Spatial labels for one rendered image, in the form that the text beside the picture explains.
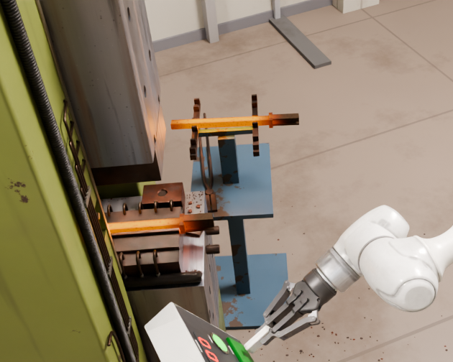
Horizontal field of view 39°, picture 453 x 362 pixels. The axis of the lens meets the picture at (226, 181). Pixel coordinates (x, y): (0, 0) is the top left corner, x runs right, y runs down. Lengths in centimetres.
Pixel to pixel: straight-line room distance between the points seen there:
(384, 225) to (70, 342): 72
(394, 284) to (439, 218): 200
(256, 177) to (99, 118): 113
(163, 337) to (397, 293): 47
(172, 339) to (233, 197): 107
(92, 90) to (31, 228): 30
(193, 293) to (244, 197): 64
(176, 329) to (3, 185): 45
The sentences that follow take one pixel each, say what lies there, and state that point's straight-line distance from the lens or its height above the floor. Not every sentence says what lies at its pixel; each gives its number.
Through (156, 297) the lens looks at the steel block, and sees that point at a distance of 176.
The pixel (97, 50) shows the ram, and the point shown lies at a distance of 125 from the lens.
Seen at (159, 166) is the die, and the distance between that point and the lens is 147.
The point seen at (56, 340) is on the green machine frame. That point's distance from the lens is 145.
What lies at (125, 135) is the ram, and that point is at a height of 145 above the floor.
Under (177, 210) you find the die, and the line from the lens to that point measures 182.
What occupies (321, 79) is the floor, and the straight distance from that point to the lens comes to 412.
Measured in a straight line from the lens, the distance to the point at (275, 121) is 219.
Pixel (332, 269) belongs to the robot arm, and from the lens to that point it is 138.
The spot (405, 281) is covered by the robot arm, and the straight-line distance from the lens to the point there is 122.
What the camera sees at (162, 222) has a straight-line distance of 177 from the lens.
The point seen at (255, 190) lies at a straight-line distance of 231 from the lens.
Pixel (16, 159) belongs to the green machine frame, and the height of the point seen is 162.
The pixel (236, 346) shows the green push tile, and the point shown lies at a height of 103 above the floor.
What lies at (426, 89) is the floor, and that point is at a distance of 407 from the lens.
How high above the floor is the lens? 224
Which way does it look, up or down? 42 degrees down
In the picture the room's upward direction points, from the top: 7 degrees counter-clockwise
